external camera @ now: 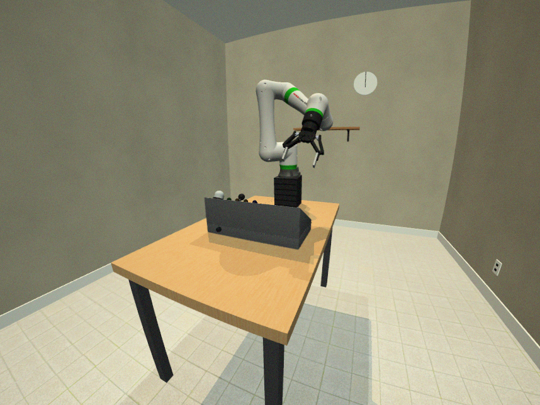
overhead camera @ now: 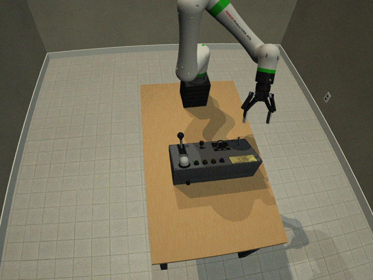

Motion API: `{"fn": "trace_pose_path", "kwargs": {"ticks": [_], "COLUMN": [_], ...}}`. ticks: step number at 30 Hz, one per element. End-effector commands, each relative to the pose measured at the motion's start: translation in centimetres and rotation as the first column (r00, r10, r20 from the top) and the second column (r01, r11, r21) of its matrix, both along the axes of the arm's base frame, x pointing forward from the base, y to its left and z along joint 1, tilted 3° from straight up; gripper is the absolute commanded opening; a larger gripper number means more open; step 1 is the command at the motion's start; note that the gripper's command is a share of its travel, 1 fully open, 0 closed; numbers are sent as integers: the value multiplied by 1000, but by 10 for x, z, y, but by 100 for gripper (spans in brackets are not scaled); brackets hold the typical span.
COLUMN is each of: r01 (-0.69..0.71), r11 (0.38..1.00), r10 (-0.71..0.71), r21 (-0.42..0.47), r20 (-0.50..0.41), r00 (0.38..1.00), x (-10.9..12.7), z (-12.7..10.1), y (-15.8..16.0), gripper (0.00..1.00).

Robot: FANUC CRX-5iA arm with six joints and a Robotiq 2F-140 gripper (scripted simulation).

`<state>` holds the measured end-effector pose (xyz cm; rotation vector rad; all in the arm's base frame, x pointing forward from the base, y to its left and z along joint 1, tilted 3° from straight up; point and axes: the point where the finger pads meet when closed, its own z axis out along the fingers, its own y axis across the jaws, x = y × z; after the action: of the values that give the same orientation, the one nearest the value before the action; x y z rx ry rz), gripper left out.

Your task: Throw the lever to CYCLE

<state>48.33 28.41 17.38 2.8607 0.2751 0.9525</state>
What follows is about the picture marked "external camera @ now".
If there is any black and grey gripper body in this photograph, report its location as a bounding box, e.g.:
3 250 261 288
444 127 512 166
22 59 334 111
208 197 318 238
299 122 318 143

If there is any dark grey control console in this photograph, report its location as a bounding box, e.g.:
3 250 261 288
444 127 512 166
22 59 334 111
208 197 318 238
205 191 312 250

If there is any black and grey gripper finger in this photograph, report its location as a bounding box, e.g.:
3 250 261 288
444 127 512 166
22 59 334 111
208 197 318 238
308 134 324 168
282 131 305 162

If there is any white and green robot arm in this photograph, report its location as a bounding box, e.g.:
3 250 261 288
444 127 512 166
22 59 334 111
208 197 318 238
256 80 333 178

